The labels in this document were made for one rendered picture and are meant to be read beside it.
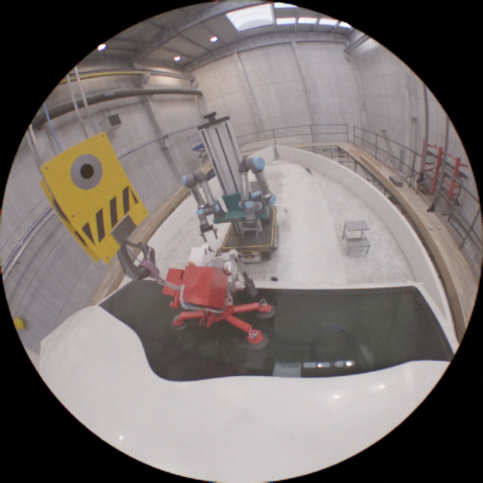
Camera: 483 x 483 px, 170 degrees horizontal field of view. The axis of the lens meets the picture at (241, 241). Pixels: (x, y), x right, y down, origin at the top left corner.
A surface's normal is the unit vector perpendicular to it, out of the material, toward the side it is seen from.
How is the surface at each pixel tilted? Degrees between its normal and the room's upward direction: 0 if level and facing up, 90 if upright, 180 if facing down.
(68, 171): 90
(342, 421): 20
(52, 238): 90
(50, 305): 90
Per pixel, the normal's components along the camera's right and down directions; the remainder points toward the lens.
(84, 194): 0.94, -0.04
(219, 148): -0.20, 0.70
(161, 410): -0.13, -0.91
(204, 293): -0.33, -0.44
